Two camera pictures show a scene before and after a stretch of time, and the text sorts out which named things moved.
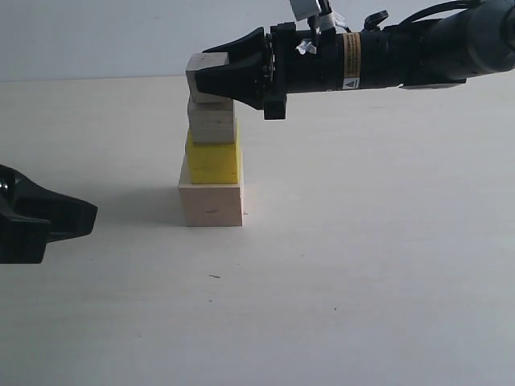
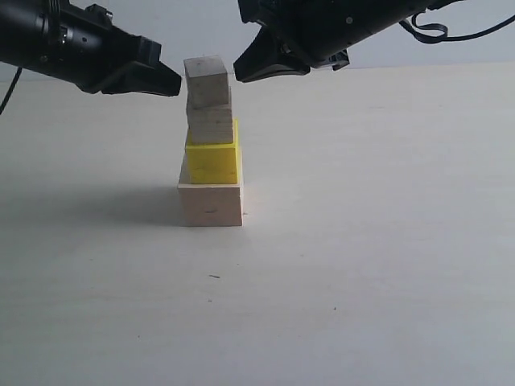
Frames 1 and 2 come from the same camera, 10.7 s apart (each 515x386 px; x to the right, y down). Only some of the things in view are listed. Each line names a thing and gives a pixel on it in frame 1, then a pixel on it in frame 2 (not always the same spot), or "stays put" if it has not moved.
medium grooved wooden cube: (212, 122) stays put
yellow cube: (214, 163) stays put
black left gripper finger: (22, 241) to (154, 77)
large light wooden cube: (211, 204) stays put
